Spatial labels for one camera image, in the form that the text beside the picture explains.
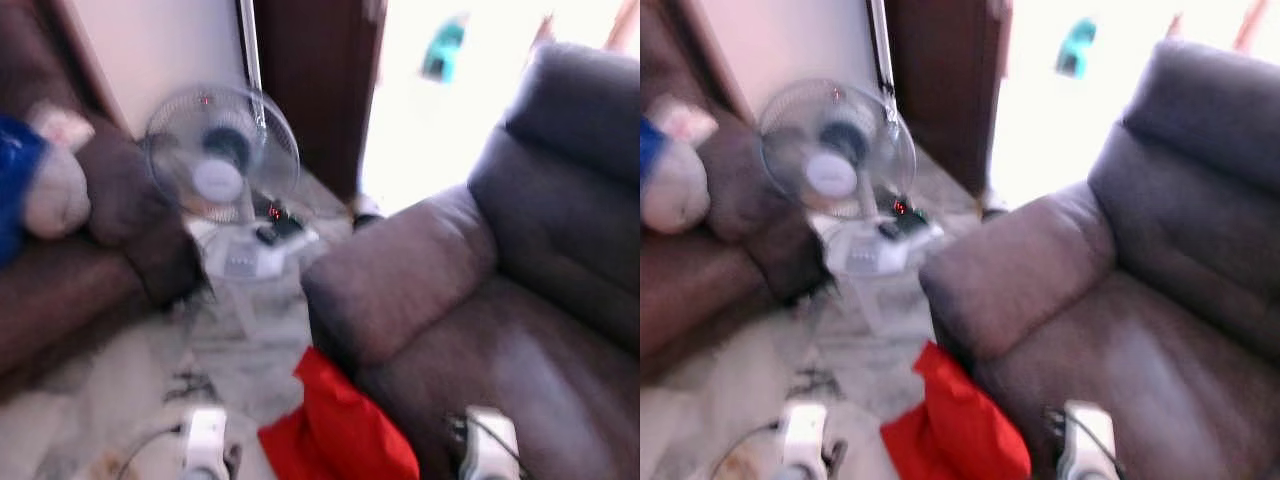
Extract white electric table fan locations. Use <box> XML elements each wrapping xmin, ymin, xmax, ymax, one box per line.
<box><xmin>757</xmin><ymin>78</ymin><xmax>946</xmax><ymax>279</ymax></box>
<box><xmin>143</xmin><ymin>82</ymin><xmax>321</xmax><ymax>281</ymax></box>

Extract pink white patterned cloth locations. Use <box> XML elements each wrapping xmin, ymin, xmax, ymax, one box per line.
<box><xmin>28</xmin><ymin>100</ymin><xmax>96</xmax><ymax>151</ymax></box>
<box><xmin>655</xmin><ymin>95</ymin><xmax>719</xmax><ymax>146</ymax></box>

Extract blue fabric bag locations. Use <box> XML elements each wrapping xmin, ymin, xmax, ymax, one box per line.
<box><xmin>0</xmin><ymin>115</ymin><xmax>49</xmax><ymax>269</ymax></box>
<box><xmin>640</xmin><ymin>118</ymin><xmax>669</xmax><ymax>201</ymax></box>

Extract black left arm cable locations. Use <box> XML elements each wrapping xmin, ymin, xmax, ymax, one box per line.
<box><xmin>118</xmin><ymin>425</ymin><xmax>186</xmax><ymax>480</ymax></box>
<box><xmin>710</xmin><ymin>420</ymin><xmax>781</xmax><ymax>480</ymax></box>

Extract green plastic stool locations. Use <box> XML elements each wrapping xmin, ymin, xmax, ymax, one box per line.
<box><xmin>420</xmin><ymin>15</ymin><xmax>469</xmax><ymax>83</ymax></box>
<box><xmin>1055</xmin><ymin>17</ymin><xmax>1098</xmax><ymax>79</ymax></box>

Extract small white table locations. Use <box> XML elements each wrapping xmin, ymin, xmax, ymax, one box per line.
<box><xmin>820</xmin><ymin>265</ymin><xmax>921</xmax><ymax>336</ymax></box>
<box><xmin>205</xmin><ymin>270</ymin><xmax>306</xmax><ymax>343</ymax></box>

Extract beige long pillow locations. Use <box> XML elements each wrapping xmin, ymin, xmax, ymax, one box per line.
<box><xmin>22</xmin><ymin>138</ymin><xmax>94</xmax><ymax>239</ymax></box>
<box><xmin>642</xmin><ymin>135</ymin><xmax>713</xmax><ymax>236</ymax></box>

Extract dark wooden door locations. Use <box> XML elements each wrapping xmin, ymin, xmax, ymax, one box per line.
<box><xmin>250</xmin><ymin>0</ymin><xmax>386</xmax><ymax>201</ymax></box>
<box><xmin>885</xmin><ymin>0</ymin><xmax>1011</xmax><ymax>196</ymax></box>

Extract black electronic device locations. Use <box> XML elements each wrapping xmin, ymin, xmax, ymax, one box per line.
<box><xmin>255</xmin><ymin>205</ymin><xmax>306</xmax><ymax>246</ymax></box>
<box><xmin>878</xmin><ymin>200</ymin><xmax>931</xmax><ymax>241</ymax></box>

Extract grey-brown fabric armchair sofa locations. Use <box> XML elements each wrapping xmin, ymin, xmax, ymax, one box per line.
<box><xmin>300</xmin><ymin>42</ymin><xmax>641</xmax><ymax>480</ymax></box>
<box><xmin>918</xmin><ymin>38</ymin><xmax>1280</xmax><ymax>480</ymax></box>

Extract dark brown fabric sofa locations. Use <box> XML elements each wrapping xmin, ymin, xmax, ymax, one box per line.
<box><xmin>0</xmin><ymin>0</ymin><xmax>206</xmax><ymax>401</ymax></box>
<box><xmin>640</xmin><ymin>0</ymin><xmax>836</xmax><ymax>386</ymax></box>

